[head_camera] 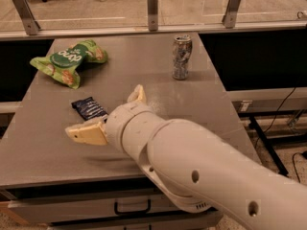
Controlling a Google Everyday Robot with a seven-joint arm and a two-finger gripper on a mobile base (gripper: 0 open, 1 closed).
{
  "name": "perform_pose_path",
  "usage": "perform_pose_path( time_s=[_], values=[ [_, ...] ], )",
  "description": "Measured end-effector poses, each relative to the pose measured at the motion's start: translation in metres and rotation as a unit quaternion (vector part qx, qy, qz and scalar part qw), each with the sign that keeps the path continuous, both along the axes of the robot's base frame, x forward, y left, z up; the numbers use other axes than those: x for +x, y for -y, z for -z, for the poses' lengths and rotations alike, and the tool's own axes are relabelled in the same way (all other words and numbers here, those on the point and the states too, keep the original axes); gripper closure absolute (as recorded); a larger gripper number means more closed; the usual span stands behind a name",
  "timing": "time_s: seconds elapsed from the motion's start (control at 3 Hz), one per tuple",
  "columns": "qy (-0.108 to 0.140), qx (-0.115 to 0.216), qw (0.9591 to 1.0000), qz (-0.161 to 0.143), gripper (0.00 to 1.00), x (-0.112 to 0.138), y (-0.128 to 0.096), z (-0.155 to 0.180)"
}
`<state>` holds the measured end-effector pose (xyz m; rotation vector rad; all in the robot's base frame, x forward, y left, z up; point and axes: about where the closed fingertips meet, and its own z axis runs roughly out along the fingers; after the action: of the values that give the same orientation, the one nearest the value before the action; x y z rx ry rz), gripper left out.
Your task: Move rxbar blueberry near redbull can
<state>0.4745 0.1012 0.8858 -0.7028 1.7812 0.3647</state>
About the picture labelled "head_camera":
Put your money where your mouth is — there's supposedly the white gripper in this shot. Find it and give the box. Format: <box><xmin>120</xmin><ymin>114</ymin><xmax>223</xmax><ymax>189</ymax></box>
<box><xmin>65</xmin><ymin>84</ymin><xmax>154</xmax><ymax>152</ymax></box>

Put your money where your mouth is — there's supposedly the dark blue rxbar wrapper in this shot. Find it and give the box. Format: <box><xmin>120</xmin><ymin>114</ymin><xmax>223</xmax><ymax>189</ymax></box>
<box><xmin>71</xmin><ymin>97</ymin><xmax>108</xmax><ymax>121</ymax></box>

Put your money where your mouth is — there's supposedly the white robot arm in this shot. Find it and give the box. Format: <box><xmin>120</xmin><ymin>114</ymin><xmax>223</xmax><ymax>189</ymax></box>
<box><xmin>66</xmin><ymin>85</ymin><xmax>307</xmax><ymax>230</ymax></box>

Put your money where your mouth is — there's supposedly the dented silver redbull can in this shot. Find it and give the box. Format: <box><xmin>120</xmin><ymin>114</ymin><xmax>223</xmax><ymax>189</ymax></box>
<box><xmin>173</xmin><ymin>34</ymin><xmax>193</xmax><ymax>81</ymax></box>

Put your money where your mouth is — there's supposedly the green chip bag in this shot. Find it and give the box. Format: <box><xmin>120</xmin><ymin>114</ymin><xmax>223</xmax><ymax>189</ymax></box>
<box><xmin>30</xmin><ymin>39</ymin><xmax>108</xmax><ymax>89</ymax></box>

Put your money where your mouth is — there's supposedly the grey upper drawer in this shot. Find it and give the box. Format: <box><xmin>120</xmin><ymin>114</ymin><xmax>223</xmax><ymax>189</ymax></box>
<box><xmin>9</xmin><ymin>191</ymin><xmax>177</xmax><ymax>223</ymax></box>

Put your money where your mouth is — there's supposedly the grey drawer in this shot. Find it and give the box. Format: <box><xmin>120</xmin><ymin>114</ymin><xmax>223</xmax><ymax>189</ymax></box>
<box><xmin>47</xmin><ymin>210</ymin><xmax>223</xmax><ymax>230</ymax></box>
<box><xmin>9</xmin><ymin>191</ymin><xmax>177</xmax><ymax>223</ymax></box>

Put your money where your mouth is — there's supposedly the grey lower drawer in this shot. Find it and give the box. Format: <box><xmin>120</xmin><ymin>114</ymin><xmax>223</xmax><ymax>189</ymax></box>
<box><xmin>47</xmin><ymin>210</ymin><xmax>223</xmax><ymax>230</ymax></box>

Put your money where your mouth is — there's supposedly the black table leg stand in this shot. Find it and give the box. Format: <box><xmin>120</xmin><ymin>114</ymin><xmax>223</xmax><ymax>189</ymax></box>
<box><xmin>248</xmin><ymin>116</ymin><xmax>289</xmax><ymax>176</ymax></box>

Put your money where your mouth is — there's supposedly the black drawer handle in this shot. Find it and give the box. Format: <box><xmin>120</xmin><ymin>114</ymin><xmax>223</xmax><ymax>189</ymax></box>
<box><xmin>113</xmin><ymin>199</ymin><xmax>152</xmax><ymax>216</ymax></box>

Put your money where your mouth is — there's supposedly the left metal bracket post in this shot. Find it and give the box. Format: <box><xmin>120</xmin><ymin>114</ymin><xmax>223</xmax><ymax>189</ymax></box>
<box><xmin>12</xmin><ymin>0</ymin><xmax>40</xmax><ymax>35</ymax></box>

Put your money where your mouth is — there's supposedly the metal bracket post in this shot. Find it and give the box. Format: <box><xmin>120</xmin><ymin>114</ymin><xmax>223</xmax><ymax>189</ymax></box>
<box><xmin>222</xmin><ymin>0</ymin><xmax>241</xmax><ymax>29</ymax></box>
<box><xmin>147</xmin><ymin>0</ymin><xmax>158</xmax><ymax>32</ymax></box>
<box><xmin>12</xmin><ymin>0</ymin><xmax>40</xmax><ymax>35</ymax></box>

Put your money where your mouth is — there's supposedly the middle metal bracket post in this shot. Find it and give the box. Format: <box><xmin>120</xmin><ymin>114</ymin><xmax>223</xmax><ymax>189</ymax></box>
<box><xmin>147</xmin><ymin>0</ymin><xmax>158</xmax><ymax>32</ymax></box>

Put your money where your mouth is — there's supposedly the right metal bracket post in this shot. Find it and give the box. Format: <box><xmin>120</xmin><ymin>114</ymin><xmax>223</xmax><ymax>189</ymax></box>
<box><xmin>222</xmin><ymin>0</ymin><xmax>241</xmax><ymax>29</ymax></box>

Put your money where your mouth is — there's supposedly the black floor cable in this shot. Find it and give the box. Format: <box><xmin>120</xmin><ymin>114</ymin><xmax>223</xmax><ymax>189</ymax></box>
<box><xmin>253</xmin><ymin>86</ymin><xmax>307</xmax><ymax>184</ymax></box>

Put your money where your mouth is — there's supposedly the grey metal window rail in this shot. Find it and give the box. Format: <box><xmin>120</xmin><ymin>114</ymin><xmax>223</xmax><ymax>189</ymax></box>
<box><xmin>0</xmin><ymin>20</ymin><xmax>307</xmax><ymax>41</ymax></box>

